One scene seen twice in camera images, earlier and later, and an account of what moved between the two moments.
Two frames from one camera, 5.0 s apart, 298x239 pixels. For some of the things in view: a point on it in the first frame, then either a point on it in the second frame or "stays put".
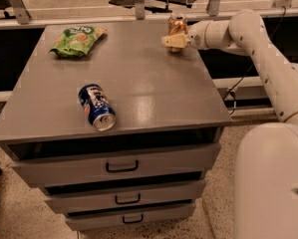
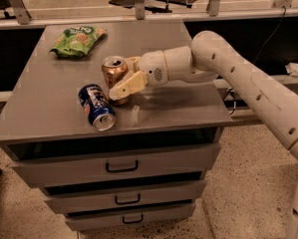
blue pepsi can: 98,107 stays put
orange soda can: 176,25 -> 114,68
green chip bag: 77,41 stays put
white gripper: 196,34 -> 150,67
